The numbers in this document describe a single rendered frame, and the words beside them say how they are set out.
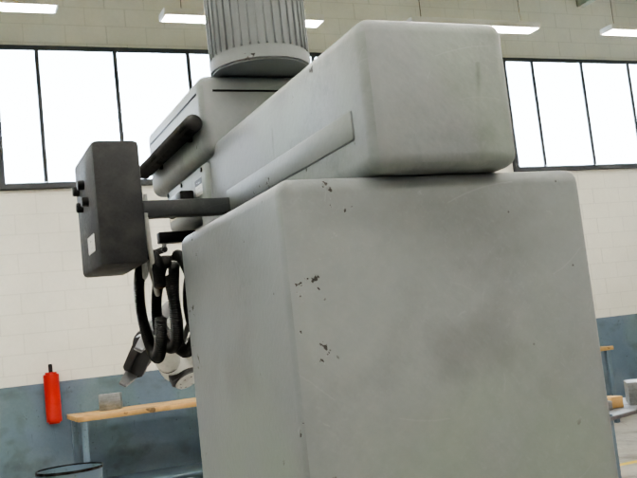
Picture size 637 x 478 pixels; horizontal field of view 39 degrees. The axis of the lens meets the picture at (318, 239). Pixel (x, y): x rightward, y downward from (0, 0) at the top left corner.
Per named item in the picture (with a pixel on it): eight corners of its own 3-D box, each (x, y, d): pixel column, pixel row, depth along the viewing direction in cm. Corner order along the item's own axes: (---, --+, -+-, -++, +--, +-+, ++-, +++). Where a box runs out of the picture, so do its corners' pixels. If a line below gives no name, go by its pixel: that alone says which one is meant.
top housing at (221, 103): (151, 199, 215) (145, 132, 217) (255, 194, 225) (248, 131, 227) (205, 154, 172) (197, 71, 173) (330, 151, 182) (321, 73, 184)
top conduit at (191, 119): (137, 179, 211) (136, 165, 211) (154, 178, 213) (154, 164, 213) (186, 131, 170) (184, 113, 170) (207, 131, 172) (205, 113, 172)
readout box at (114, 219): (76, 279, 164) (67, 166, 166) (126, 275, 168) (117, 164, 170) (94, 266, 146) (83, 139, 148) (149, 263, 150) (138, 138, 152)
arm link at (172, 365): (146, 338, 256) (152, 367, 272) (162, 366, 251) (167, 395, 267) (179, 321, 259) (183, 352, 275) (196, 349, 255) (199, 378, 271)
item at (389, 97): (201, 251, 184) (192, 156, 187) (303, 245, 193) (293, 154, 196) (374, 169, 111) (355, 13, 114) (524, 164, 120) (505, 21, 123)
